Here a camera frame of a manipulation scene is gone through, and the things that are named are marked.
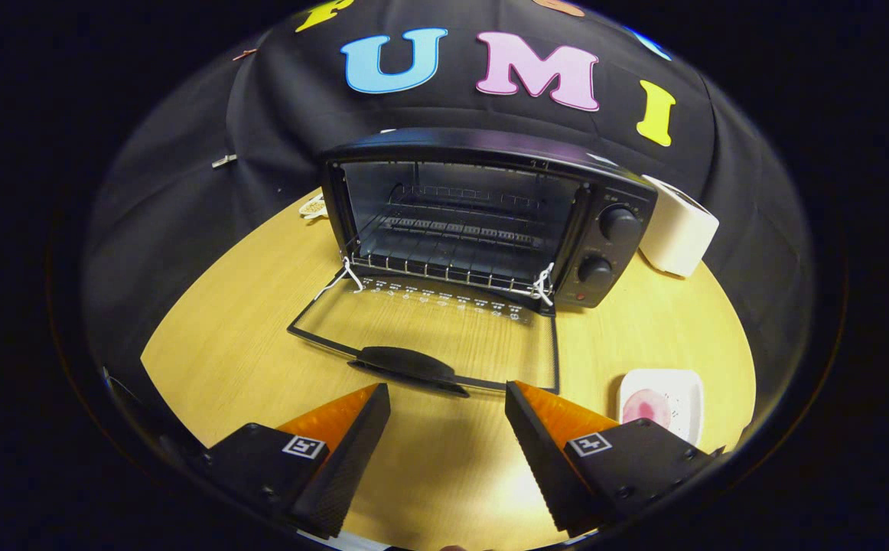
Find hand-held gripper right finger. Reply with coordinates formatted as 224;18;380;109
504;380;725;539

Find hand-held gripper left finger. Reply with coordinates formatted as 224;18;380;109
200;383;392;540

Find pink ham slice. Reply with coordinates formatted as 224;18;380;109
622;389;672;428

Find white square plate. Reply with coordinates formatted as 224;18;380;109
617;369;705;447

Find black toaster oven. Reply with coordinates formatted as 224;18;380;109
287;128;658;397

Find white pop-up toaster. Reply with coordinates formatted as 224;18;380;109
638;174;720;278

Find black backdrop cloth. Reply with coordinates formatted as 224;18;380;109
81;0;816;399

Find white cord tie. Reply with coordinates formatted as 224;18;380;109
530;262;556;307
314;257;365;301

